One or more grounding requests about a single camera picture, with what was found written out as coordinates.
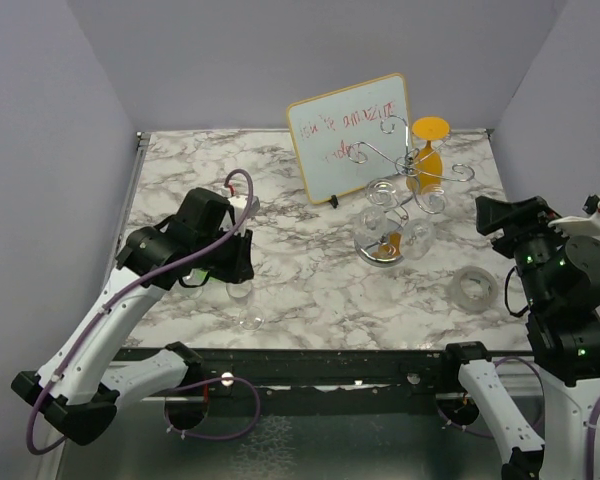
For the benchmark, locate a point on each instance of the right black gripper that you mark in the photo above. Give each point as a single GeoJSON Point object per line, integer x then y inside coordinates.
{"type": "Point", "coordinates": [517, 217]}

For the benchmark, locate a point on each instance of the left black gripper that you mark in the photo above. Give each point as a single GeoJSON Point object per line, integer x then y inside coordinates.
{"type": "Point", "coordinates": [241, 268]}

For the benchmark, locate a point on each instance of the clear wine glass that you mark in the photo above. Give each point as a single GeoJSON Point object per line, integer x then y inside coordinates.
{"type": "Point", "coordinates": [191, 291]}
{"type": "Point", "coordinates": [250, 317]}
{"type": "Point", "coordinates": [419, 233]}
{"type": "Point", "coordinates": [382, 196]}

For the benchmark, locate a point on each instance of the orange plastic wine glass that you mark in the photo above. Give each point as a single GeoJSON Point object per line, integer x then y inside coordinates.
{"type": "Point", "coordinates": [428, 162]}

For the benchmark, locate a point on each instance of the clear wine glass back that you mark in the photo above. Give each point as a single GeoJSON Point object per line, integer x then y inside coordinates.
{"type": "Point", "coordinates": [382, 196]}

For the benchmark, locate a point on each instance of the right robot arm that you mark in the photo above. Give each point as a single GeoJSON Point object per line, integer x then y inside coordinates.
{"type": "Point", "coordinates": [557, 259]}

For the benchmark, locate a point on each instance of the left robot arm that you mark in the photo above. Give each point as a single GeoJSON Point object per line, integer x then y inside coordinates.
{"type": "Point", "coordinates": [76, 391]}

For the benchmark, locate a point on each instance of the green plastic wine glass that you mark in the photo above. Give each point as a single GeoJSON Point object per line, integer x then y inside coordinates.
{"type": "Point", "coordinates": [195, 279]}

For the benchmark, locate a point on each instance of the clear wine glass front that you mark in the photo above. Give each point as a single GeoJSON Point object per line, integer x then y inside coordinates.
{"type": "Point", "coordinates": [250, 317]}

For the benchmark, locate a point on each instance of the chrome wine glass rack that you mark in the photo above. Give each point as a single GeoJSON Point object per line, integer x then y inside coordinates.
{"type": "Point", "coordinates": [384, 251]}

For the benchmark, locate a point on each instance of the clear tape roll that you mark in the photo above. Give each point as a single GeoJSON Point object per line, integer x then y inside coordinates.
{"type": "Point", "coordinates": [473, 289]}

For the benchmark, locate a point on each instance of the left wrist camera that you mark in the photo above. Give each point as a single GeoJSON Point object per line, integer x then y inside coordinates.
{"type": "Point", "coordinates": [239, 203]}

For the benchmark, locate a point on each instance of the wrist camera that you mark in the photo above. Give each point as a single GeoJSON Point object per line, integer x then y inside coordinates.
{"type": "Point", "coordinates": [589, 225]}
{"type": "Point", "coordinates": [239, 203]}

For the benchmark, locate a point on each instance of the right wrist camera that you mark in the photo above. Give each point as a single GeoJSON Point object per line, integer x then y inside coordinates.
{"type": "Point", "coordinates": [589, 225]}

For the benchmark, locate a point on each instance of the black front mounting rail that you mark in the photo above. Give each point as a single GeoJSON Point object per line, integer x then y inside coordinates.
{"type": "Point", "coordinates": [319, 382]}

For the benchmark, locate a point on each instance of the small whiteboard yellow frame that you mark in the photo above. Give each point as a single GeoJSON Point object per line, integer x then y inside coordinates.
{"type": "Point", "coordinates": [346, 138]}

